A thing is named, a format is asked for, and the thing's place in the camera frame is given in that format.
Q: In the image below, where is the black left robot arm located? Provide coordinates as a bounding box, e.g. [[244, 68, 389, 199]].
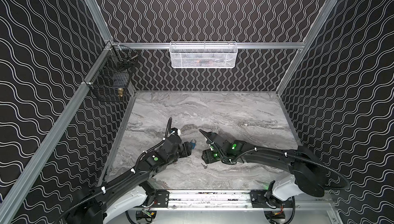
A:
[[55, 118, 196, 224]]

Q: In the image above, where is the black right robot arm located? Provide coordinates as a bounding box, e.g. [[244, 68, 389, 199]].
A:
[[199, 130, 350, 197]]

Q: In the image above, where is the brass object in basket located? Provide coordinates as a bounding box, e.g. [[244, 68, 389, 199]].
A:
[[118, 88, 124, 98]]

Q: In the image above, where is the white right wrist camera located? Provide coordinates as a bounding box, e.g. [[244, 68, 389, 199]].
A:
[[199, 129, 217, 146]]

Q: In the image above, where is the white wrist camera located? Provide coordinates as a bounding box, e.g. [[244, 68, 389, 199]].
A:
[[169, 128, 181, 136], [199, 129, 217, 146]]

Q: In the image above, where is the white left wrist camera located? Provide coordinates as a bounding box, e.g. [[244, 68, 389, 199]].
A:
[[169, 128, 181, 136]]

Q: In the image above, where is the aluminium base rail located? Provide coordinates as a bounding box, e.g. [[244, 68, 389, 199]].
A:
[[153, 189, 293, 210]]

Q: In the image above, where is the white mesh wall basket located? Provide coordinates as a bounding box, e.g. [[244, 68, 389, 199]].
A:
[[169, 41, 238, 69]]

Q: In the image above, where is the black wire wall basket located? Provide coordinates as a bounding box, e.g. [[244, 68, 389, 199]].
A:
[[84, 41, 140, 104]]

